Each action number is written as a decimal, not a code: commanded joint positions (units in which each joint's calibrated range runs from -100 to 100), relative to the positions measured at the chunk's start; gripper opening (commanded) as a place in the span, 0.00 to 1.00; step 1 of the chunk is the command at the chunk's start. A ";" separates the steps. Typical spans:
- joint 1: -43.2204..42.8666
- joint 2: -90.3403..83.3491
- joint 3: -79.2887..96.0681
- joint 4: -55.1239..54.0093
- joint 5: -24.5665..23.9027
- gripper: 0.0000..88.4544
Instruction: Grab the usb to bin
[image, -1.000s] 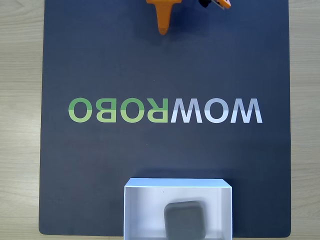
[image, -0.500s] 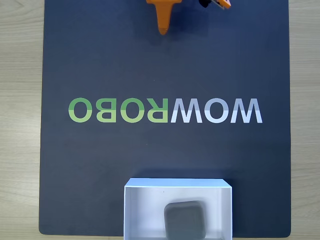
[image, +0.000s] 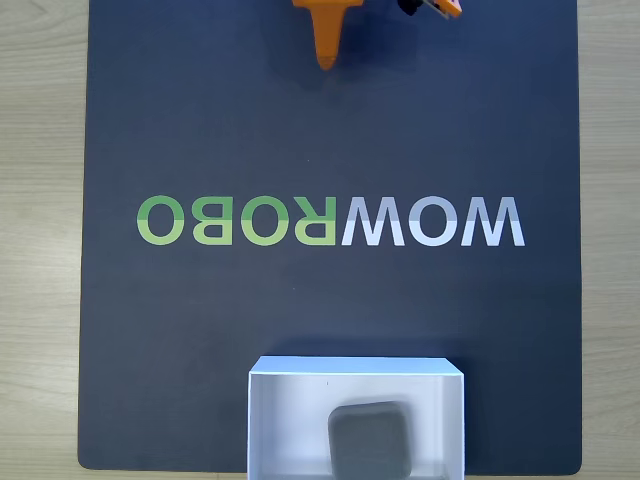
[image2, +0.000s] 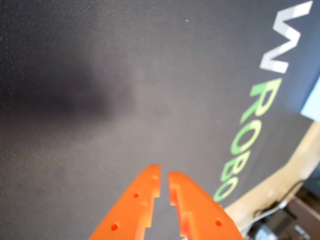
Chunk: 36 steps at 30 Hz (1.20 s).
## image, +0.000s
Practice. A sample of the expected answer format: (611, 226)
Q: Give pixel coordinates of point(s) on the grey square rounded case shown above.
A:
(370, 440)

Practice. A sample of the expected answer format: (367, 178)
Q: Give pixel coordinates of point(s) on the dark mat with WOWROBO print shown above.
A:
(200, 310)

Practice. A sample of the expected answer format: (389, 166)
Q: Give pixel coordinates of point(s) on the orange gripper camera mount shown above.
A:
(440, 7)

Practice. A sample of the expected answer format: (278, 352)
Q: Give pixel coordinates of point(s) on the white open cardboard box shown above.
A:
(285, 425)

